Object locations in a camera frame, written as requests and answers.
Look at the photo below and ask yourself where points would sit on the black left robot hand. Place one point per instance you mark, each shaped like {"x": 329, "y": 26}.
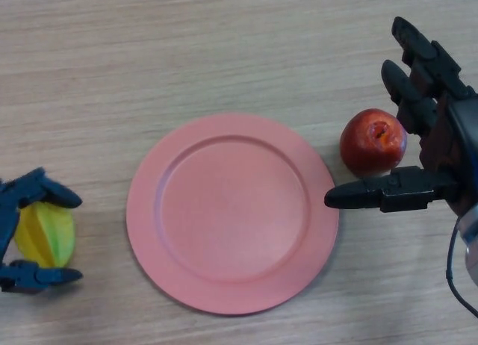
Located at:
{"x": 22, "y": 276}

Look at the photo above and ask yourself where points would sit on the red apple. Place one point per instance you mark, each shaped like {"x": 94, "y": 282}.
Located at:
{"x": 366, "y": 143}

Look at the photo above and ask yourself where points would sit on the pink round plate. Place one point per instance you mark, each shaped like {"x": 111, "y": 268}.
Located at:
{"x": 231, "y": 214}

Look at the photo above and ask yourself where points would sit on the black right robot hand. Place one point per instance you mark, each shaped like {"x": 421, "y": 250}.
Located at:
{"x": 444, "y": 143}

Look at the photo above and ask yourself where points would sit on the yellow green starfruit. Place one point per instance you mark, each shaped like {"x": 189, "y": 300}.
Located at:
{"x": 48, "y": 236}

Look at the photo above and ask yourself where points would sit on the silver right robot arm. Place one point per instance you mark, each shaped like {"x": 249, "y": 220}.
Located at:
{"x": 471, "y": 248}

